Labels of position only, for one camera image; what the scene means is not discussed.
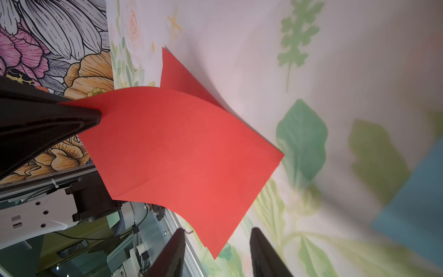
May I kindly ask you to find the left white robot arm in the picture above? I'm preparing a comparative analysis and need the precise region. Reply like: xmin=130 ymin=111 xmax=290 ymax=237
xmin=1 ymin=77 xmax=122 ymax=249

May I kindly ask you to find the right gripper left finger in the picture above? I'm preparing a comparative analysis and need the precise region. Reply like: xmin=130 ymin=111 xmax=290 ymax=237
xmin=145 ymin=228 xmax=186 ymax=277

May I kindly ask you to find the red paper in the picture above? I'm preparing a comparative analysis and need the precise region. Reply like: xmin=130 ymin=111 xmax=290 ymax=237
xmin=160 ymin=48 xmax=224 ymax=109
xmin=68 ymin=87 xmax=283 ymax=257

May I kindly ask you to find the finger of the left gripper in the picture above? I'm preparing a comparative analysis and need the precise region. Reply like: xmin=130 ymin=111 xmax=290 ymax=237
xmin=1 ymin=77 xmax=102 ymax=178

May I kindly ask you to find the light blue paper middle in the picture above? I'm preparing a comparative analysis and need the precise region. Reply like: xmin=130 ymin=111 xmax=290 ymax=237
xmin=371 ymin=140 xmax=443 ymax=268

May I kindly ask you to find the aluminium front rail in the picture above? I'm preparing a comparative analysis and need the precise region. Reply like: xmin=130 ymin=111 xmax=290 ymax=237
xmin=1 ymin=165 xmax=204 ymax=277

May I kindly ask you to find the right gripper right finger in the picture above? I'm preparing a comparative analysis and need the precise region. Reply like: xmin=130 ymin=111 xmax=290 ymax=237
xmin=250 ymin=227 xmax=293 ymax=277

